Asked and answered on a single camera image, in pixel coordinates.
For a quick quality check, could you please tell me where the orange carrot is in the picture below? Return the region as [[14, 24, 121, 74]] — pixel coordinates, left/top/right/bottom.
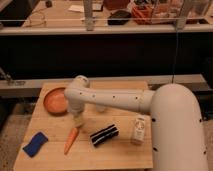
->
[[64, 127, 79, 154]]

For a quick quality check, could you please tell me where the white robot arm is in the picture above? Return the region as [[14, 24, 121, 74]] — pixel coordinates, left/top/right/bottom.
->
[[65, 75, 208, 171]]

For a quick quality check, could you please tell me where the translucent plastic cup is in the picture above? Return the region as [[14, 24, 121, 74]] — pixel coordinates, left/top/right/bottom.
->
[[96, 105, 107, 113]]

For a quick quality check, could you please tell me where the orange ceramic bowl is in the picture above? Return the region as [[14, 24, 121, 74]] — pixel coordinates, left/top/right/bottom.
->
[[43, 87, 68, 115]]

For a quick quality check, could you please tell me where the black white striped cloth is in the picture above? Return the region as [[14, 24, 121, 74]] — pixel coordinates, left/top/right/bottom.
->
[[90, 124, 119, 147]]

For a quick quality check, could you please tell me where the wooden board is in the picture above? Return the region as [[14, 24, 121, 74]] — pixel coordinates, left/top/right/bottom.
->
[[14, 82, 153, 171]]

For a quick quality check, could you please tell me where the blue sponge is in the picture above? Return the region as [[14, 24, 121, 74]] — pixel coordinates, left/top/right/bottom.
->
[[23, 132, 48, 157]]

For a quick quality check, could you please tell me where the small clear bottle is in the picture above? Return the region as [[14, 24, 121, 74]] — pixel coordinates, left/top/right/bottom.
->
[[131, 115, 146, 145]]

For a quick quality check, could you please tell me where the black object on bench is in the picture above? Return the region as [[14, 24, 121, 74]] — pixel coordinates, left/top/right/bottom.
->
[[107, 10, 131, 25]]

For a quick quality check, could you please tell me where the white paper sheet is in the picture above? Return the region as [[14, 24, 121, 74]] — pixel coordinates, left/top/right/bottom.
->
[[68, 5, 84, 13]]

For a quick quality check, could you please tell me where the orange basket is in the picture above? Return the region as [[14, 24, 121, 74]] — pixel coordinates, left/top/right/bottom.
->
[[131, 5, 152, 25]]

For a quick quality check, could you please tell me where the metal post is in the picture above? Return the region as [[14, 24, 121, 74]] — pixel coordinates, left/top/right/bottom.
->
[[83, 0, 94, 31]]

